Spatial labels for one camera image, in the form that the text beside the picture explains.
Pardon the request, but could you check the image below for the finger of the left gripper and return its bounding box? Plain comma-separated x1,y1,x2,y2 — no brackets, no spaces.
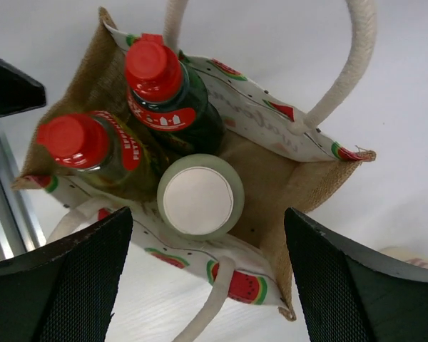
0,58,46,118

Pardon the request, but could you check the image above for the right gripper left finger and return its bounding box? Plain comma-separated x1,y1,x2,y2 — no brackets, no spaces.
0,208,133,341

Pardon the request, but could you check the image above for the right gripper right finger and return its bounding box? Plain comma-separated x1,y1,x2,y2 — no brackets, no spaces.
284,208,428,341

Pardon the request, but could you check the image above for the jute watermelon canvas bag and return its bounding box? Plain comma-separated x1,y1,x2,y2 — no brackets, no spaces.
12,1,377,341

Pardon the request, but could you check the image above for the white-lid frosted jar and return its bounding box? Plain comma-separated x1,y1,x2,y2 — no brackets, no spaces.
157,154,245,241

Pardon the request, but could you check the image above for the yellow-green red-cap bottle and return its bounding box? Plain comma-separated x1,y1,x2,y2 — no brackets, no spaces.
36,110,169,202

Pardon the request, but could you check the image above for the dark green red-cap bottle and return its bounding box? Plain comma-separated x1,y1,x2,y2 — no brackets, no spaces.
125,33,225,155

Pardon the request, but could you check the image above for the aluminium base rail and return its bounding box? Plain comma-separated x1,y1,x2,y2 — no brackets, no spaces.
0,126,46,261

